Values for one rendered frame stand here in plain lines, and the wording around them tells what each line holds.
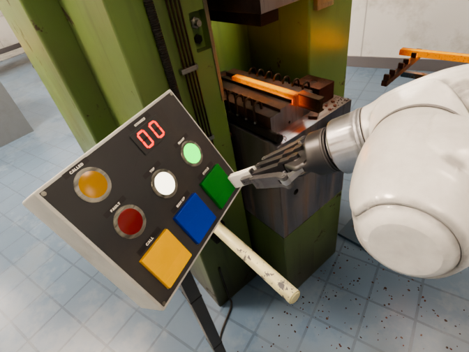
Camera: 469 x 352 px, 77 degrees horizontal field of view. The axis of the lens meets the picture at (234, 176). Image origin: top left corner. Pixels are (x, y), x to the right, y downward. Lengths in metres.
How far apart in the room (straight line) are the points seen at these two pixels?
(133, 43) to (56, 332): 1.55
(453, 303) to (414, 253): 1.51
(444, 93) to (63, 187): 0.51
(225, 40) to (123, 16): 0.66
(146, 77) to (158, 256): 0.47
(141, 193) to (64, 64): 0.76
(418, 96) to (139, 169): 0.44
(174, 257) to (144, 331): 1.16
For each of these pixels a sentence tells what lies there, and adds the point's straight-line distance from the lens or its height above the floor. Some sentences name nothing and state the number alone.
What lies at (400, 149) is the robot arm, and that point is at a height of 1.28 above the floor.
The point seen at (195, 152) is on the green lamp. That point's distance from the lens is 0.64.
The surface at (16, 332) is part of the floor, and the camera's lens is 2.11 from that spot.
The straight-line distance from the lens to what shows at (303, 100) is 0.99.
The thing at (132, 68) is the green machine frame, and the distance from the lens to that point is 0.81.
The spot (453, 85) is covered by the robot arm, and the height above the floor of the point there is 1.27.
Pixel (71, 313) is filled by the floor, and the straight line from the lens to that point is 1.97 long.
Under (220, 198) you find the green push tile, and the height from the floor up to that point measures 0.99.
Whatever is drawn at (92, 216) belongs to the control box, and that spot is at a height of 1.13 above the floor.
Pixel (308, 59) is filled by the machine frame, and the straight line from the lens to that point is 1.24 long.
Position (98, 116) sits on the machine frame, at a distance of 1.29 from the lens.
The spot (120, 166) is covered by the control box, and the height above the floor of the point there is 1.16.
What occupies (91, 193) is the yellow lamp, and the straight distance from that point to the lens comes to 0.51.
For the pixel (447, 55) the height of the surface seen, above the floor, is 0.95.
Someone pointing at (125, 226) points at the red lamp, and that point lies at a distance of 0.53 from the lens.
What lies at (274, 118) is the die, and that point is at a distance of 0.95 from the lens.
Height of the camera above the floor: 1.43
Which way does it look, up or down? 39 degrees down
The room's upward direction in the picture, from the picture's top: 11 degrees counter-clockwise
